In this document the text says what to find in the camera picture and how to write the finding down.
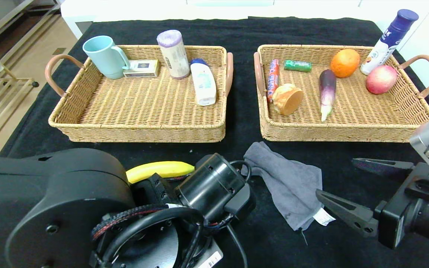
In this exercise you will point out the light blue plastic mug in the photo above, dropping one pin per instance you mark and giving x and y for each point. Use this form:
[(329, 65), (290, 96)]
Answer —
[(103, 57)]

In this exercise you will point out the purple eggplant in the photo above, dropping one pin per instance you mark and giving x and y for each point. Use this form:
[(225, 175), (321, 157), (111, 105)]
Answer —
[(327, 89)]

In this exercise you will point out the orange fruit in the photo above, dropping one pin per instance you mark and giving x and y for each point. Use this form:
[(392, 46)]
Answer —
[(344, 63)]

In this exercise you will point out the toy burger bun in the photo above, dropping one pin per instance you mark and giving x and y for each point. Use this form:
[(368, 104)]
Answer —
[(287, 99)]

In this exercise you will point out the small white card box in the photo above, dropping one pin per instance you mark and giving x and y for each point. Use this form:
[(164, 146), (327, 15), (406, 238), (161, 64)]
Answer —
[(141, 68)]

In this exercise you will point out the yellow banana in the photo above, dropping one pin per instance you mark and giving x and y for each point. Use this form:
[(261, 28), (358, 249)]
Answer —
[(162, 169)]

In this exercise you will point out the black tablecloth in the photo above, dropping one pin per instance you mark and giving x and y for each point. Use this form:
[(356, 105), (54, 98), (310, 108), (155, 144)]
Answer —
[(214, 149)]

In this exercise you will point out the light wooden wheeled rack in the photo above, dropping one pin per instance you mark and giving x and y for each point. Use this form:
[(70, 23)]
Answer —
[(2, 108)]

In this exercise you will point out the purple-topped beige roll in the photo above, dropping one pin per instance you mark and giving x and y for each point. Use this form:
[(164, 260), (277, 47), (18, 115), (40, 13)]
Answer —
[(174, 55)]

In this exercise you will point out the grey cloth with white tag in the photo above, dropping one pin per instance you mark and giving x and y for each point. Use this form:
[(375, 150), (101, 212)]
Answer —
[(285, 178)]

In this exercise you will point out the red apple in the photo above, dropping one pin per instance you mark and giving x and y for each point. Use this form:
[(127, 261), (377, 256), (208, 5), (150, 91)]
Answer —
[(381, 79)]

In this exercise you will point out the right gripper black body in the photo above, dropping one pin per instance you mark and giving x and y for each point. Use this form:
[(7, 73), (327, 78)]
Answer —
[(392, 223)]

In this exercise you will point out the white lotion bottle blue cap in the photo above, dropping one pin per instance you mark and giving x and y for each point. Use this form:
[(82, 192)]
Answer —
[(203, 85)]

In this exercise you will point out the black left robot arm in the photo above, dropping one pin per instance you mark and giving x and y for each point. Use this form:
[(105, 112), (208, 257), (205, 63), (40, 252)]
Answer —
[(50, 193)]

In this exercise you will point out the green candy pack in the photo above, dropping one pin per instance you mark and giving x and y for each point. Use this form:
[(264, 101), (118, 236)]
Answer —
[(298, 66)]

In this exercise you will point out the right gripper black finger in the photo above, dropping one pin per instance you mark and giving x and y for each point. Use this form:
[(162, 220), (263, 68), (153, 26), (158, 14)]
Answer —
[(352, 217), (385, 167)]

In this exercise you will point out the orange-red candy tube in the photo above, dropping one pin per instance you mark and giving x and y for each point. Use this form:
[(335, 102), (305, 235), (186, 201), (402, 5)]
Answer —
[(273, 74)]

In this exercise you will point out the white bottle purple cap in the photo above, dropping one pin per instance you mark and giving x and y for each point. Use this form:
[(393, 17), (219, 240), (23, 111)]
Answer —
[(385, 44)]

